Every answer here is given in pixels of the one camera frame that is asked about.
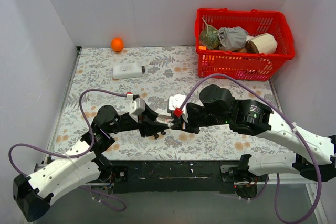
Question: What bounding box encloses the white earbud charging case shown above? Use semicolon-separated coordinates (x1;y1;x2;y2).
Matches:
156;113;174;128

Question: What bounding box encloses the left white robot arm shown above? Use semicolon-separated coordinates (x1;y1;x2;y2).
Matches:
13;101;168;222

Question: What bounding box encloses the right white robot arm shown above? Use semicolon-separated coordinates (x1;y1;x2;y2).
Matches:
167;84;335;182

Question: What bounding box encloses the red plastic basket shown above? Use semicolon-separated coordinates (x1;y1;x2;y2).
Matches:
195;8;296;81

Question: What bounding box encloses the white plastic bottle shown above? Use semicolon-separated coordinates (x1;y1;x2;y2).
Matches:
112;63;145;80

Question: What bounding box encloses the green melon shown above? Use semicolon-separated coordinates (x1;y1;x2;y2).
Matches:
199;18;220;50

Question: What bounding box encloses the grey crumpled cloth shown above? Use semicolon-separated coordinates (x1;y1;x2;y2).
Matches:
217;26;248;51

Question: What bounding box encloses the orange fruit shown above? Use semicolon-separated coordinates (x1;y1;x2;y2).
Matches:
111;38;124;52

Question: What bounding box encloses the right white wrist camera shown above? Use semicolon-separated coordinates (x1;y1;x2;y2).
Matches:
167;94;188;122

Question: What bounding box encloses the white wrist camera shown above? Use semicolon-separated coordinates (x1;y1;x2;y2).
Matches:
167;94;188;122
126;92;145;123

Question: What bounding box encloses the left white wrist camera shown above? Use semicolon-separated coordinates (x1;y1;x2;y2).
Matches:
126;92;145;123

